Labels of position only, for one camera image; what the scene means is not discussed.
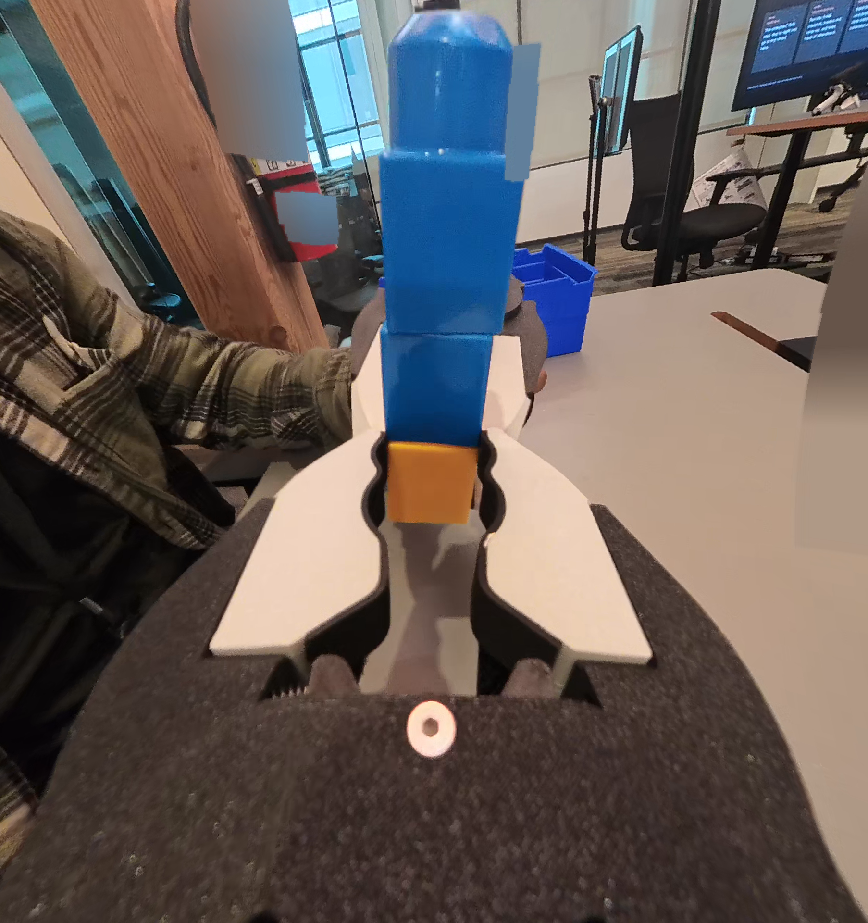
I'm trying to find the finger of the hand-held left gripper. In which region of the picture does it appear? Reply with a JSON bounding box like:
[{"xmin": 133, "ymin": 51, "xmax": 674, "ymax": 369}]
[
  {"xmin": 351, "ymin": 330, "xmax": 388, "ymax": 438},
  {"xmin": 481, "ymin": 335, "xmax": 534, "ymax": 441}
]

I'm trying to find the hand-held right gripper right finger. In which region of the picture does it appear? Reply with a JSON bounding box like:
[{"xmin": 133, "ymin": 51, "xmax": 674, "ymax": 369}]
[{"xmin": 471, "ymin": 429, "xmax": 655, "ymax": 697}]

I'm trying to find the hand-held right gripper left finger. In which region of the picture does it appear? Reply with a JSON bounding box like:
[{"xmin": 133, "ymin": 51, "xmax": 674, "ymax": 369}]
[{"xmin": 209, "ymin": 431, "xmax": 392, "ymax": 686}]

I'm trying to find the blue plastic bin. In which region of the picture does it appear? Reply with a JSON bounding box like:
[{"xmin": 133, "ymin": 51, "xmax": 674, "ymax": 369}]
[{"xmin": 513, "ymin": 244, "xmax": 599, "ymax": 356}]

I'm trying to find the blue toy block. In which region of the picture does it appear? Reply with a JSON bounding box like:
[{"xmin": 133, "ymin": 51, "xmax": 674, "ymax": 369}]
[
  {"xmin": 380, "ymin": 328, "xmax": 494, "ymax": 448},
  {"xmin": 378, "ymin": 11, "xmax": 525, "ymax": 336}
]

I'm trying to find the yellow toy block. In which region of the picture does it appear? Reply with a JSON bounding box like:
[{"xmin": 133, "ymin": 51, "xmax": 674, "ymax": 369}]
[{"xmin": 387, "ymin": 441, "xmax": 478, "ymax": 524}]

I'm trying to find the person's left forearm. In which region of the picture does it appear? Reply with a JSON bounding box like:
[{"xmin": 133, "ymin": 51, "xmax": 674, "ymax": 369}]
[{"xmin": 138, "ymin": 317, "xmax": 356, "ymax": 449}]

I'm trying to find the black office chair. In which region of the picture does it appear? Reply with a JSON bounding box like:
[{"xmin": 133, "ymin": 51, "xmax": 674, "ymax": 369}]
[{"xmin": 621, "ymin": 94, "xmax": 767, "ymax": 274}]

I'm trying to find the printed paper leaflet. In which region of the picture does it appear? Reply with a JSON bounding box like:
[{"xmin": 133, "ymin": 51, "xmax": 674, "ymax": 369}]
[{"xmin": 694, "ymin": 148, "xmax": 763, "ymax": 212}]

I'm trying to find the dark panel on tripod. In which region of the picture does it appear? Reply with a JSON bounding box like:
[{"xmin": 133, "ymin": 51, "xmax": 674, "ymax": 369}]
[{"xmin": 585, "ymin": 25, "xmax": 644, "ymax": 268}]

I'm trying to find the wooden pillar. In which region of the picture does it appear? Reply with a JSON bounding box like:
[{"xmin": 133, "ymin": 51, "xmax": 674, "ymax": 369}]
[{"xmin": 30, "ymin": 0, "xmax": 330, "ymax": 354}]

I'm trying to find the wooden top desk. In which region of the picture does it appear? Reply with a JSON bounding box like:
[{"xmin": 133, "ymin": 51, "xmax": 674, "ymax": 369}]
[{"xmin": 726, "ymin": 108, "xmax": 868, "ymax": 271}]

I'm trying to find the red and black wall case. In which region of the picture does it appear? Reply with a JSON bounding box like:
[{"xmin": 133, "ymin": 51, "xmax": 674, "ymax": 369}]
[{"xmin": 247, "ymin": 155, "xmax": 341, "ymax": 264}]

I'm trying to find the black frame post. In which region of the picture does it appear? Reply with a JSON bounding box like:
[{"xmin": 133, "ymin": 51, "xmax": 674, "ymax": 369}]
[{"xmin": 654, "ymin": 0, "xmax": 723, "ymax": 287}]

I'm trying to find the wall display screen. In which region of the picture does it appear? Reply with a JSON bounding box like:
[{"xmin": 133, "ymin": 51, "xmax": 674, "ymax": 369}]
[{"xmin": 730, "ymin": 0, "xmax": 868, "ymax": 112}]

